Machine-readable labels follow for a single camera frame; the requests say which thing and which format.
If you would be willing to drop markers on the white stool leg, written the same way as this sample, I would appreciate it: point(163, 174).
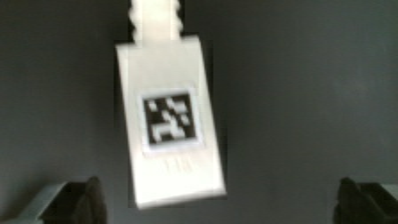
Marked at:
point(170, 120)

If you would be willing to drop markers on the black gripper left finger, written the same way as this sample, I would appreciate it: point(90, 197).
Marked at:
point(69, 204)

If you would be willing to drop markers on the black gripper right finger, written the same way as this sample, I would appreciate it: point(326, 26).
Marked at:
point(367, 203)

